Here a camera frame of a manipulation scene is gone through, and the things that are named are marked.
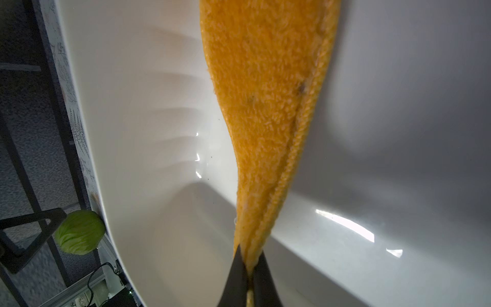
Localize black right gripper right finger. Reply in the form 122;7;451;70
252;253;283;307

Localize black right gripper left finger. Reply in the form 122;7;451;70
217;246;249;307

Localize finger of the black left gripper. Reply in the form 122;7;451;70
1;208;67;275

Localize white plastic storage box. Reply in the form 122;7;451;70
55;1;490;306

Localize green cabbage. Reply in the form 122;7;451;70
54;210;106;255

